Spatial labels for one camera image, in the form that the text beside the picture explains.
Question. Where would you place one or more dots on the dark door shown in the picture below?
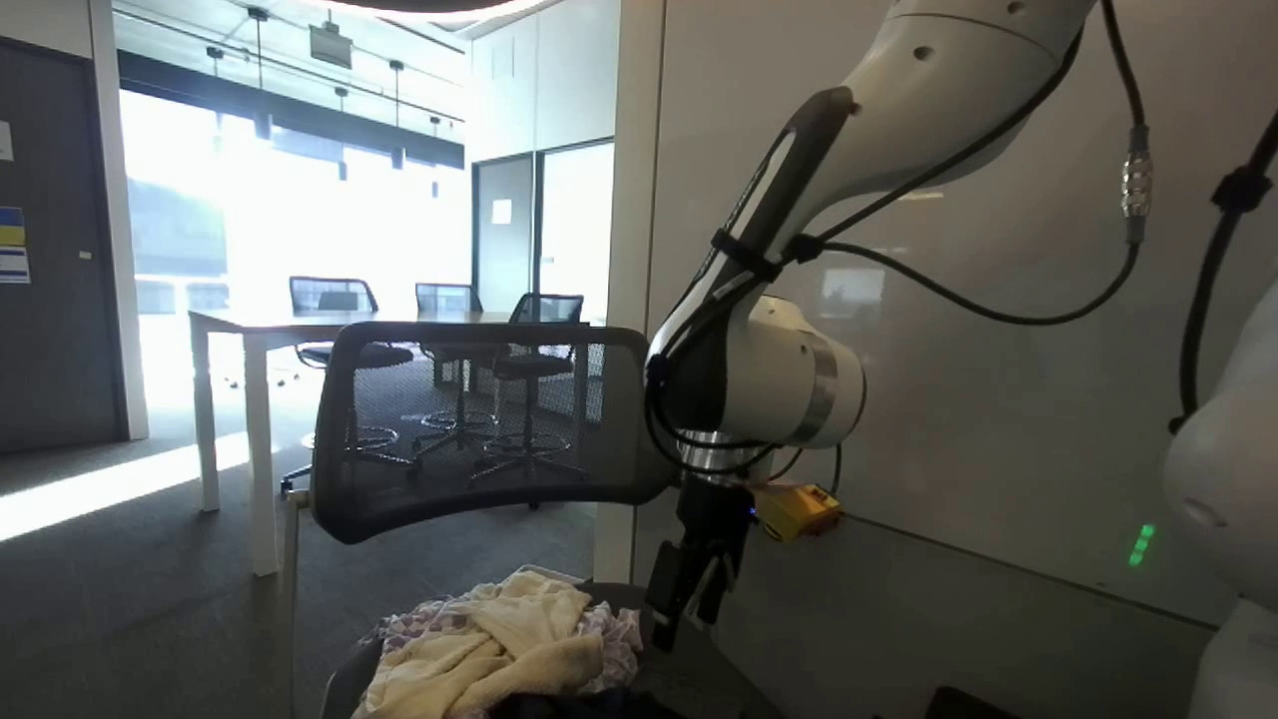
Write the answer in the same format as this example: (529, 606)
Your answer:
(62, 267)

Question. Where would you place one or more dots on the cream cloth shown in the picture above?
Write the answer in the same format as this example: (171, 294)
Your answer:
(511, 642)

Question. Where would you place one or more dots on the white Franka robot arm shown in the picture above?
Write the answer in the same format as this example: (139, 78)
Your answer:
(933, 94)

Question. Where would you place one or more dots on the dark background office chair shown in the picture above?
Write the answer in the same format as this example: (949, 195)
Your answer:
(334, 299)
(547, 311)
(446, 303)

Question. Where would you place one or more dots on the white table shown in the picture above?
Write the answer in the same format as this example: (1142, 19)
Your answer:
(262, 403)

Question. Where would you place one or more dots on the black mesh office chair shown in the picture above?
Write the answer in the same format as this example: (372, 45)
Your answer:
(465, 440)

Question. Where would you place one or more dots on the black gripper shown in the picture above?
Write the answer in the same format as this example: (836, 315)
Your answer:
(716, 527)

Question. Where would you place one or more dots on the grey flat board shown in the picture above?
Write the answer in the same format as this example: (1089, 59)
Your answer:
(720, 682)

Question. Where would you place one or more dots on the blue yellow wall poster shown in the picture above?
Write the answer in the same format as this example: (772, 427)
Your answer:
(14, 247)

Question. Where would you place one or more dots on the floral patterned cloth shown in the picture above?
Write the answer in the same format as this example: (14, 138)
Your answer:
(620, 652)

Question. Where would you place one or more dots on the hanging ceiling sign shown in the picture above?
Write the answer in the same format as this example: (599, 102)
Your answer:
(334, 45)

